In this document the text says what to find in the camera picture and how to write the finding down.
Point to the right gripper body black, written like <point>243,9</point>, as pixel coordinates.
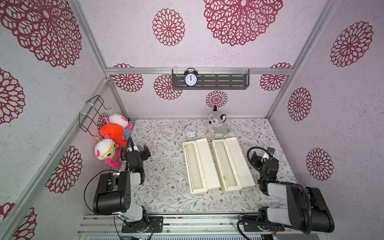
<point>258,160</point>

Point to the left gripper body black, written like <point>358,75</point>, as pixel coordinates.
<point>144,156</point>

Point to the cream dispenser base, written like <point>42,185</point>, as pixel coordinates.
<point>238,163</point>

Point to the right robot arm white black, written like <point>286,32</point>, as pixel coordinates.
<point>306,209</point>

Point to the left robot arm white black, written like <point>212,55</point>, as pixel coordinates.
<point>113,192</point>

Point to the red plush toy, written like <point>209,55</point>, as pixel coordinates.
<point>114,132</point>

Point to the floral table mat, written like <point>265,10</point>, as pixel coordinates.
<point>166,187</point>

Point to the white pink plush top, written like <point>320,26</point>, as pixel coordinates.
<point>119,120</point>

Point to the grey plush toy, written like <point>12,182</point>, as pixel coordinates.
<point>217,127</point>

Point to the black alarm clock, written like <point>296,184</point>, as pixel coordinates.
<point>191,77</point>

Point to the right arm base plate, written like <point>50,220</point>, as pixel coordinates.
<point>252,227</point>

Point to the black wire basket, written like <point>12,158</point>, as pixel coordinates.
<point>91,121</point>

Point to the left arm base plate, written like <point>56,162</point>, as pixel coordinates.
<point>148,225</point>

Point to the grey wall shelf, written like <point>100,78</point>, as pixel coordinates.
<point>213,81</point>

